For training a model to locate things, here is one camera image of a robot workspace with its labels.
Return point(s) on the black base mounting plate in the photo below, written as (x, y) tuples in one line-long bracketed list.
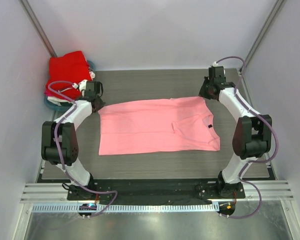
[(157, 192)]

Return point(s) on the aluminium frame rail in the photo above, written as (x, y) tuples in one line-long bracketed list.
[(43, 193)]

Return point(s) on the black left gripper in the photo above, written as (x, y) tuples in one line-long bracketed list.
[(98, 103)]

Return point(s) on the teal plastic basket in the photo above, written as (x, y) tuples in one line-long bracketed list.
[(65, 106)]

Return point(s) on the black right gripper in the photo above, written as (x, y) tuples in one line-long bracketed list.
[(205, 90)]

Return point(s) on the white slotted cable duct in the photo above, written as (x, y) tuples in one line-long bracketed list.
[(90, 208)]

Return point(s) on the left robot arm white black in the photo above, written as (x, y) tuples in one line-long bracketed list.
[(59, 144)]

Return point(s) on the white folded t-shirt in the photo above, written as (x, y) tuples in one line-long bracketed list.
[(57, 101)]

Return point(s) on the pink t-shirt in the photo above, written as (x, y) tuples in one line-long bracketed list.
[(157, 125)]

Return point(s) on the red folded t-shirt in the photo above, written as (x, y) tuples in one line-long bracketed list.
[(66, 70)]

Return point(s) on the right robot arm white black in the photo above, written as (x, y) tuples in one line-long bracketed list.
[(251, 140)]

